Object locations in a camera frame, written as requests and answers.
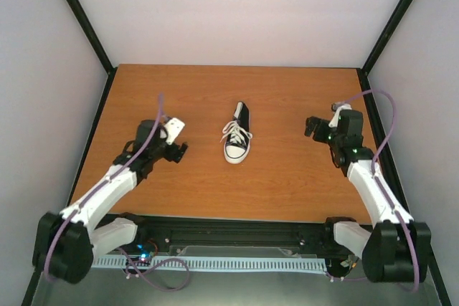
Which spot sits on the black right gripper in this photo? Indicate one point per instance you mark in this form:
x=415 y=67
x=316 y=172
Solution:
x=319 y=136

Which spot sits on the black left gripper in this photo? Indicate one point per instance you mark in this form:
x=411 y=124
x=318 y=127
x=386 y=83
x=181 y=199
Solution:
x=172 y=155

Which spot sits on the black white canvas sneaker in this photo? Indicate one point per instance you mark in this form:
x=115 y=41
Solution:
x=236 y=154

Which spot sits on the white shoelace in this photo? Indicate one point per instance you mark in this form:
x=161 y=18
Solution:
x=233 y=133

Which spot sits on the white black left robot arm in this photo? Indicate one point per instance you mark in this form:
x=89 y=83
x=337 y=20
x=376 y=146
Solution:
x=68 y=243

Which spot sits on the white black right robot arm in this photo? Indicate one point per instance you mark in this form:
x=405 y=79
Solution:
x=397 y=248

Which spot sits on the clear acrylic cover plate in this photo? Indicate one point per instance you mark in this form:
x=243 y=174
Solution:
x=111 y=287

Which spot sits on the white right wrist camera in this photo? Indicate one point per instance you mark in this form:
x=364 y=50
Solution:
x=337 y=108

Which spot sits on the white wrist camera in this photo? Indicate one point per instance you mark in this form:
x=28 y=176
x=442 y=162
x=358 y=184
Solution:
x=171 y=129
x=337 y=108

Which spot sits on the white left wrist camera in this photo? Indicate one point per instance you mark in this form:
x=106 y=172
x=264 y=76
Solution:
x=171 y=129

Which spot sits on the black aluminium frame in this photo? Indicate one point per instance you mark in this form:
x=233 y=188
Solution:
x=223 y=226

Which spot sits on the light blue slotted cable duct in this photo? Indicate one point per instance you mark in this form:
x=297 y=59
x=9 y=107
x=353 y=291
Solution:
x=237 y=264

